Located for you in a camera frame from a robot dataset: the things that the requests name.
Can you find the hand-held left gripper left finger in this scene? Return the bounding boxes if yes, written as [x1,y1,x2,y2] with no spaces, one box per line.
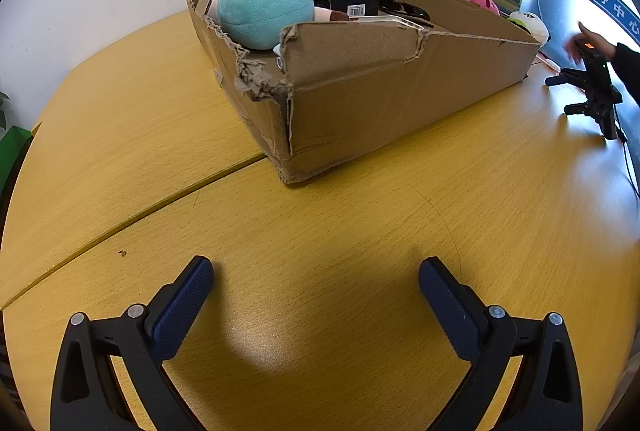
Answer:
[50,255,215,431]

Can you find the black sunglasses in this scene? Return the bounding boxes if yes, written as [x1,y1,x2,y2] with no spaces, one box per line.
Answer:
[378,0,432,21]

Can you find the black cable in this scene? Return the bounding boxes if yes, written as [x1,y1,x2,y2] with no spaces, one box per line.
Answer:
[615,121,640,203]

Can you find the brown cardboard box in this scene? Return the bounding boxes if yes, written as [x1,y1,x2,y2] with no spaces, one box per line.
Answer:
[185,0,543,185]

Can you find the green table cloth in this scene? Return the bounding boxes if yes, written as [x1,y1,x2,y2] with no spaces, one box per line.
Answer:
[0,126,33,172]

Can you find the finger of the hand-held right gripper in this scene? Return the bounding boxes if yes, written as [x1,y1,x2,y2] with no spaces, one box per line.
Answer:
[564,99,601,118]
[545,68,592,88]

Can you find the pink plush toy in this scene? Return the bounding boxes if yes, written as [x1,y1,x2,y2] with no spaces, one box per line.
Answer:
[445,0,501,17]

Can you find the person's right forearm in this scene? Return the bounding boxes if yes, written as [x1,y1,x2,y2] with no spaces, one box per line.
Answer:
[612,42,640,104]

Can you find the black product box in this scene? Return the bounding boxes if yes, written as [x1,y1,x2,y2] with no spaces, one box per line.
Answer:
[315,0,383,18]

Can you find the white panda plush toy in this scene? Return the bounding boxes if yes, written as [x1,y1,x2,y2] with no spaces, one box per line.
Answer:
[507,10,551,44]

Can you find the person's right hand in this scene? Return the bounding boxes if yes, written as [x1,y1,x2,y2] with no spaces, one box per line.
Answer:
[565,22,621,62]

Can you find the white phone case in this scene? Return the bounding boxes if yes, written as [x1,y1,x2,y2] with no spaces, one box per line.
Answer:
[356,12,433,32]

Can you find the pig plush toy teal shirt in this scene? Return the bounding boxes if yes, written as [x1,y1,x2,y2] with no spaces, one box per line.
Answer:
[202,0,351,51]

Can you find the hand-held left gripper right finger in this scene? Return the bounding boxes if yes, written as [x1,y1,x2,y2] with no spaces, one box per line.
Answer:
[419,257,583,431]

